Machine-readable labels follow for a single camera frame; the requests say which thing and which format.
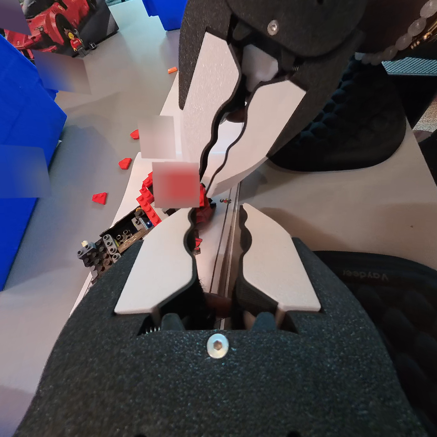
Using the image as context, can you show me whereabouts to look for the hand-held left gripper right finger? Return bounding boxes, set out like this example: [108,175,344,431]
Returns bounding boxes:
[234,202,322,324]

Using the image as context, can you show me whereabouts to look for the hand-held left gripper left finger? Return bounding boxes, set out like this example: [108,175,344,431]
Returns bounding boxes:
[114,207,204,321]

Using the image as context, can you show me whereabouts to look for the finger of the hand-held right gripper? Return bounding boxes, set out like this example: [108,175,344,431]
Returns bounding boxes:
[181,32,245,179]
[204,74,308,193]

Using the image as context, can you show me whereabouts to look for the red and black lego car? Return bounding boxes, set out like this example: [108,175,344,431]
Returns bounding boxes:
[77,171,218,277]

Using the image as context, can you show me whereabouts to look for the blue plastic bin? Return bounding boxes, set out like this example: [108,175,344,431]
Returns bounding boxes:
[0,34,67,291]
[142,0,188,31]

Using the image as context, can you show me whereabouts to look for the lego instruction booklet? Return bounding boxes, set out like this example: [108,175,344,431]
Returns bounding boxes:
[72,67,274,301]

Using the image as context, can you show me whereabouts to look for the lego box red car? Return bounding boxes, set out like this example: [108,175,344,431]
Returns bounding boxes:
[0,0,120,61]

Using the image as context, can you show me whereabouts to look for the person's right hand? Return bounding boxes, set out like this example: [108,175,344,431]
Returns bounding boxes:
[226,106,248,125]

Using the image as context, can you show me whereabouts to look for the black quilted pad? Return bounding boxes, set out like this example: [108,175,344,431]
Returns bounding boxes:
[311,250,437,437]
[267,55,410,173]

